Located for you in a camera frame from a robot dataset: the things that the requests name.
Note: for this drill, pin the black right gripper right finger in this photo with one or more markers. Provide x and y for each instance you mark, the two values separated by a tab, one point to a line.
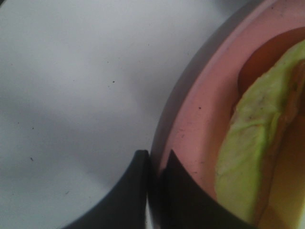
186	206

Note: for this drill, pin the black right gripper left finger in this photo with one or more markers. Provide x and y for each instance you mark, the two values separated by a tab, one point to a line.
124	207

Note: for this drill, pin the pink round plate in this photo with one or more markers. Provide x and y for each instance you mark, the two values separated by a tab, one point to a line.
196	115

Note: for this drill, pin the sandwich with lettuce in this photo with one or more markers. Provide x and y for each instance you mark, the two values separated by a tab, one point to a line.
271	84

